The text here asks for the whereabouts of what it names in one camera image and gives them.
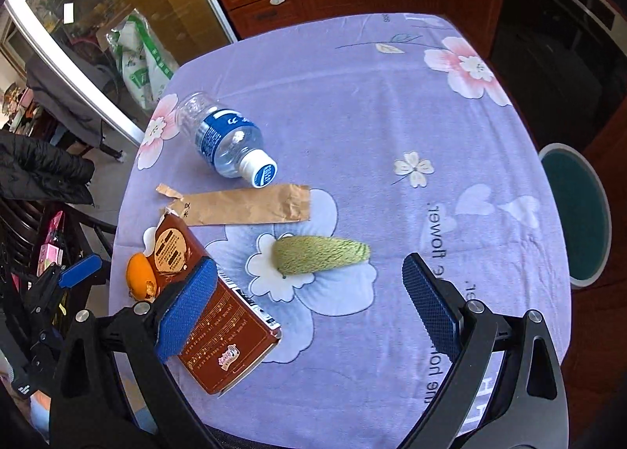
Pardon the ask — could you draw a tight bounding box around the brown paper bag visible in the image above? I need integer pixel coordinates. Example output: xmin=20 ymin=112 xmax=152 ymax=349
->
xmin=156 ymin=183 xmax=312 ymax=227

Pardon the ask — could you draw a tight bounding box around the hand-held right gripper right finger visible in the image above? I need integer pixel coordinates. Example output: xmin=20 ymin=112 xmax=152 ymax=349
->
xmin=402 ymin=253 xmax=571 ymax=449

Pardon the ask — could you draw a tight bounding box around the clear plastic water bottle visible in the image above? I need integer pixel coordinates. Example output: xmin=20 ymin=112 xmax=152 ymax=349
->
xmin=175 ymin=92 xmax=278 ymax=190

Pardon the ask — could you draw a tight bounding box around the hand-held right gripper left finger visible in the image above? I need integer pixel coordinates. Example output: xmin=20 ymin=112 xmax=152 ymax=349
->
xmin=49 ymin=255 xmax=221 ymax=449

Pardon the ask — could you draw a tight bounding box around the brown cardboard box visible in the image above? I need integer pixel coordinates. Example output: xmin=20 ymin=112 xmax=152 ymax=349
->
xmin=153 ymin=214 xmax=282 ymax=396

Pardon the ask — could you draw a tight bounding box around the orange fruit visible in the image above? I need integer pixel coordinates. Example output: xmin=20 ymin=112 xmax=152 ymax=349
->
xmin=126 ymin=253 xmax=160 ymax=303

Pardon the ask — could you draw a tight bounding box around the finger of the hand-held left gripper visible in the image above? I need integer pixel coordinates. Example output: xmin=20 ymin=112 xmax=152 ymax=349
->
xmin=22 ymin=254 xmax=105 ymax=318

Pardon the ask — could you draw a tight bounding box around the pink packet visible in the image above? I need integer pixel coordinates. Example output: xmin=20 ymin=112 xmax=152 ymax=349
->
xmin=36 ymin=211 xmax=67 ymax=278

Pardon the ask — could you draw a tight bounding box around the purple floral tablecloth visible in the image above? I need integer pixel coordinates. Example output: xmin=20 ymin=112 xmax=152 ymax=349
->
xmin=109 ymin=13 xmax=573 ymax=449

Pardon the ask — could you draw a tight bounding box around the teal trash bin white rim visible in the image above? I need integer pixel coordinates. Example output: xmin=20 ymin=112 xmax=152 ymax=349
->
xmin=538 ymin=142 xmax=612 ymax=289

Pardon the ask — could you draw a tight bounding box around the green and white plastic bag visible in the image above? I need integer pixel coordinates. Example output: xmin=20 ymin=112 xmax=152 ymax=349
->
xmin=109 ymin=13 xmax=178 ymax=109

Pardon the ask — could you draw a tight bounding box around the black jacket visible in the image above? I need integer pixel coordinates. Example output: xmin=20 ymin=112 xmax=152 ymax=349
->
xmin=0 ymin=133 xmax=96 ymax=207

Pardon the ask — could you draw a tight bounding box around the dark wooden chair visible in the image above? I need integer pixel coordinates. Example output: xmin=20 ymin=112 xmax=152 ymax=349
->
xmin=0 ymin=194 xmax=118 ymax=288

